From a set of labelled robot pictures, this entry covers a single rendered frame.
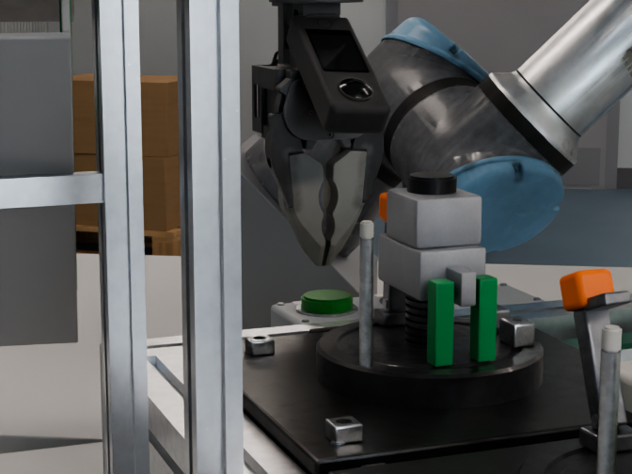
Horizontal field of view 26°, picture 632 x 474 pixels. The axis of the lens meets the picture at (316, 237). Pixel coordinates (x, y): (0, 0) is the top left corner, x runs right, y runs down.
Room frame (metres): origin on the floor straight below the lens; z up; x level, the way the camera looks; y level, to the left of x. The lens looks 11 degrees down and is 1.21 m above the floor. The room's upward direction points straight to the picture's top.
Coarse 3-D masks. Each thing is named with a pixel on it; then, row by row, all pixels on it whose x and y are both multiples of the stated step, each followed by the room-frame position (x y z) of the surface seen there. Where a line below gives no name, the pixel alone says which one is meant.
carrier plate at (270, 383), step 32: (288, 352) 0.87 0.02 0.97; (544, 352) 0.87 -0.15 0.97; (576, 352) 0.87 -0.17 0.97; (256, 384) 0.80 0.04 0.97; (288, 384) 0.80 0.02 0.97; (320, 384) 0.80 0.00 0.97; (544, 384) 0.80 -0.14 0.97; (576, 384) 0.80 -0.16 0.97; (256, 416) 0.76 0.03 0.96; (288, 416) 0.74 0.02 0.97; (320, 416) 0.74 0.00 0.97; (352, 416) 0.74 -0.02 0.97; (384, 416) 0.74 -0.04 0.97; (416, 416) 0.74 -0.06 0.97; (448, 416) 0.74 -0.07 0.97; (480, 416) 0.74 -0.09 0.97; (512, 416) 0.74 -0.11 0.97; (544, 416) 0.74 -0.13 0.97; (576, 416) 0.74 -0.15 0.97; (288, 448) 0.70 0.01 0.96; (320, 448) 0.68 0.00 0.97; (352, 448) 0.68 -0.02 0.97; (384, 448) 0.68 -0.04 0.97; (416, 448) 0.69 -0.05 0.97; (448, 448) 0.69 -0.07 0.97; (480, 448) 0.70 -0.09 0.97
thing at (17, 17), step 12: (0, 0) 0.78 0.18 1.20; (12, 0) 0.78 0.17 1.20; (24, 0) 0.78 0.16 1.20; (36, 0) 0.78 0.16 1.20; (48, 0) 0.78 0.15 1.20; (72, 0) 0.78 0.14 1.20; (0, 12) 0.79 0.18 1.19; (12, 12) 0.79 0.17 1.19; (24, 12) 0.79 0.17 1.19; (36, 12) 0.79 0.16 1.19; (48, 12) 0.80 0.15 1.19; (72, 12) 0.80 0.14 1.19
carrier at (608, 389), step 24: (600, 384) 0.53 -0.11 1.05; (600, 408) 0.53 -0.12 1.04; (600, 432) 0.53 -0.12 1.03; (624, 432) 0.62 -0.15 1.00; (456, 456) 0.67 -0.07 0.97; (480, 456) 0.67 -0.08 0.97; (504, 456) 0.67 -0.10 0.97; (528, 456) 0.67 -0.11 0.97; (552, 456) 0.62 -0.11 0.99; (576, 456) 0.62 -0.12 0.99; (600, 456) 0.53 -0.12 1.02; (624, 456) 0.62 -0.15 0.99
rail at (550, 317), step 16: (528, 304) 1.04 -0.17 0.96; (544, 304) 1.04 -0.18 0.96; (560, 304) 1.04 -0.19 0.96; (352, 320) 0.99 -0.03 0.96; (544, 320) 1.00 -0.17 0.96; (560, 320) 1.01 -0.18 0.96; (624, 320) 1.03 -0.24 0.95; (176, 336) 0.95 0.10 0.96; (272, 336) 0.95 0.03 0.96; (560, 336) 1.01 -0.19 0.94; (576, 336) 1.01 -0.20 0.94; (160, 352) 0.90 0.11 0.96; (176, 352) 0.90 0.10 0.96
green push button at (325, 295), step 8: (304, 296) 1.02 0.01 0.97; (312, 296) 1.02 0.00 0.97; (320, 296) 1.02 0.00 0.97; (328, 296) 1.02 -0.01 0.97; (336, 296) 1.02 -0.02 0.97; (344, 296) 1.02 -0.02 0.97; (352, 296) 1.03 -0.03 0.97; (304, 304) 1.02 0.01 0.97; (312, 304) 1.01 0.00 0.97; (320, 304) 1.01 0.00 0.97; (328, 304) 1.01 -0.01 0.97; (336, 304) 1.01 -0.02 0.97; (344, 304) 1.01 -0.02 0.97; (352, 304) 1.02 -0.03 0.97; (320, 312) 1.01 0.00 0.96; (328, 312) 1.01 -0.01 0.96; (336, 312) 1.01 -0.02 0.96
